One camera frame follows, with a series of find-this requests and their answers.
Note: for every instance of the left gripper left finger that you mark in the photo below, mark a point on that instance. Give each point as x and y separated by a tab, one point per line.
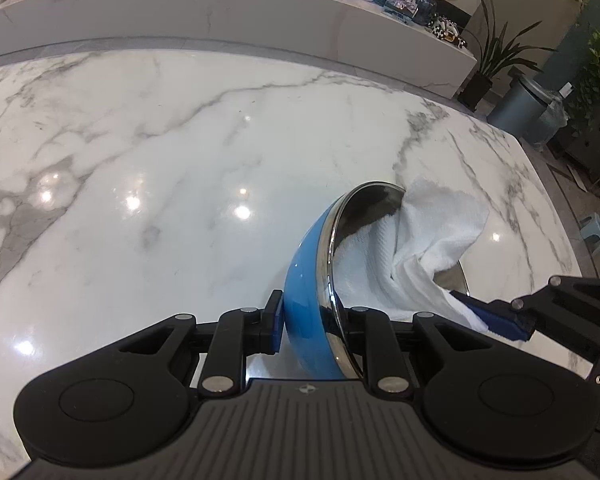
228	343

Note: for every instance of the small photo frame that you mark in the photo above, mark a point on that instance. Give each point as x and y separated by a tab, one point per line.
404	10

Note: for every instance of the grey trash bin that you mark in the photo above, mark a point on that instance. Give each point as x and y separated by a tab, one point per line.
529	112

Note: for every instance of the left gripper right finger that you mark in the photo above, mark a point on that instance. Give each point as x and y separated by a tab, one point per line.
370	335

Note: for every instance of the potted long-leaf plant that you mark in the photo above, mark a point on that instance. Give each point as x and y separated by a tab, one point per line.
496	52

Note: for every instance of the leafy green plant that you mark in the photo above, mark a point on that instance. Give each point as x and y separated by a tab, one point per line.
585	95

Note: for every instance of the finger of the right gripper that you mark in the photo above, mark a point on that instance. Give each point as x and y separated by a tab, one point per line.
566	310

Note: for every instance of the blue steel bowl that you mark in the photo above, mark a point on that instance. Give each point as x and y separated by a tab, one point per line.
315	317

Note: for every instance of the black white patterned ornament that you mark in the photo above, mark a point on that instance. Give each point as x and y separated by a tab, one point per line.
446	30

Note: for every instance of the small blue stool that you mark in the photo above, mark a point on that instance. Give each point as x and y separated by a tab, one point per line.
590	232

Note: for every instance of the white cloth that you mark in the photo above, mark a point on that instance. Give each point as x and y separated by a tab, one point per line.
390	264

